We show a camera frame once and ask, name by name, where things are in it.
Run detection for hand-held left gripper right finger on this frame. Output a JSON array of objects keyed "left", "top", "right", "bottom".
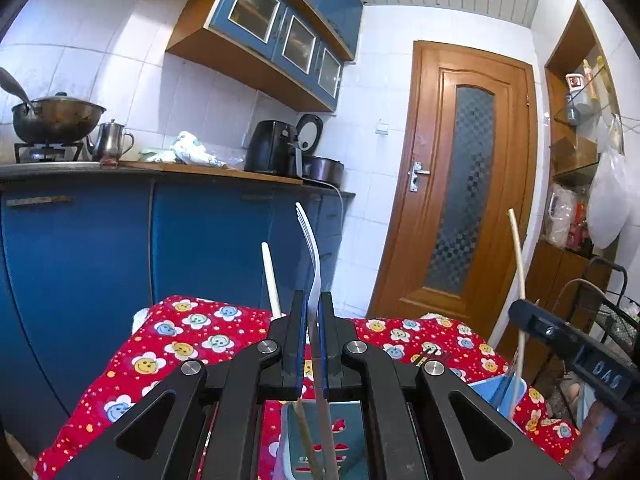
[{"left": 318, "top": 291, "right": 573, "bottom": 480}]

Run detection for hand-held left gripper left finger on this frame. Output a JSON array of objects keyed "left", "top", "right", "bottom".
[{"left": 54, "top": 290, "right": 307, "bottom": 480}]

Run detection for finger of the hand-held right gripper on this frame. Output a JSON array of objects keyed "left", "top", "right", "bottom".
[{"left": 507, "top": 299, "right": 576, "bottom": 348}]

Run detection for wooden chopstick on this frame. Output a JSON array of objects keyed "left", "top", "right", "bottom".
[
  {"left": 492, "top": 208, "right": 530, "bottom": 408},
  {"left": 261, "top": 242, "right": 322, "bottom": 480}
]

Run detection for light blue chopsticks box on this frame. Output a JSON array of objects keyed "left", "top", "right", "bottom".
[{"left": 277, "top": 374, "right": 529, "bottom": 480}]

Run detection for person's right hand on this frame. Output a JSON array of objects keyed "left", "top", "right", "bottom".
[{"left": 575, "top": 402, "right": 628, "bottom": 480}]

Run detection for red smiley-flower tablecloth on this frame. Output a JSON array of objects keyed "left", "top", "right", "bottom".
[{"left": 34, "top": 295, "right": 582, "bottom": 480}]

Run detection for clear plastic bag of goods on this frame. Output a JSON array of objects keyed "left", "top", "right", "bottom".
[{"left": 544, "top": 184, "right": 589, "bottom": 249}]

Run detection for wooden door with glass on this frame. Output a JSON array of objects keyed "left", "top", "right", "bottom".
[{"left": 367, "top": 39, "right": 539, "bottom": 342}]

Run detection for white hanging plastic bag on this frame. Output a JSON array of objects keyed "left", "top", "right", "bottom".
[{"left": 587, "top": 149, "right": 629, "bottom": 250}]

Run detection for brown cardboard box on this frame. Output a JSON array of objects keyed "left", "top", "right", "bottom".
[{"left": 549, "top": 134, "right": 599, "bottom": 166}]

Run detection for black rice cooker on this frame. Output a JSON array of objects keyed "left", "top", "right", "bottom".
[{"left": 295, "top": 113, "right": 346, "bottom": 185}]

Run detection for black air fryer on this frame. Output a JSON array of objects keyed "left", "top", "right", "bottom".
[{"left": 243, "top": 119, "right": 301, "bottom": 177}]

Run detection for grey jar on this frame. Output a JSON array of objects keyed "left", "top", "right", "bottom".
[{"left": 564, "top": 93, "right": 584, "bottom": 126}]

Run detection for patterned white cloth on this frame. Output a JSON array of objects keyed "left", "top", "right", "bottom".
[{"left": 170, "top": 130, "right": 229, "bottom": 167}]

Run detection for blue kitchen base cabinets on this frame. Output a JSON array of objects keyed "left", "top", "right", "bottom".
[{"left": 0, "top": 162, "right": 356, "bottom": 457}]

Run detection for wooden alcove shelf unit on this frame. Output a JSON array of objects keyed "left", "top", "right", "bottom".
[{"left": 492, "top": 0, "right": 624, "bottom": 386}]

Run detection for orange sauce bottle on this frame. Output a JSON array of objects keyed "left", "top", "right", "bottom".
[{"left": 581, "top": 58, "right": 599, "bottom": 102}]

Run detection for yellow bottle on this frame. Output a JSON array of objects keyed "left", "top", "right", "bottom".
[{"left": 595, "top": 54, "right": 614, "bottom": 106}]

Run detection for steel kettle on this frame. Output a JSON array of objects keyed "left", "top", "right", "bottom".
[{"left": 87, "top": 118, "right": 136, "bottom": 163}]

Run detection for gas stove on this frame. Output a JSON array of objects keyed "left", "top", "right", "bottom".
[{"left": 13, "top": 140, "right": 85, "bottom": 164}]

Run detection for stained steel wok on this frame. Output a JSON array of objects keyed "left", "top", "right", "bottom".
[{"left": 11, "top": 92, "right": 108, "bottom": 145}]

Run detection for metal ladle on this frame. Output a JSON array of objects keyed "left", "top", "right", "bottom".
[{"left": 0, "top": 67, "right": 34, "bottom": 112}]

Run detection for white power cable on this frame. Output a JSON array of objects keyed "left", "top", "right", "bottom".
[{"left": 327, "top": 182, "right": 346, "bottom": 222}]

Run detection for metal door handle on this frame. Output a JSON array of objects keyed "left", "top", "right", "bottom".
[{"left": 408, "top": 161, "right": 431, "bottom": 193}]

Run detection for blue wall cabinet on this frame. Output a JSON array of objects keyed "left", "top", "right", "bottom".
[{"left": 165, "top": 0, "right": 364, "bottom": 114}]

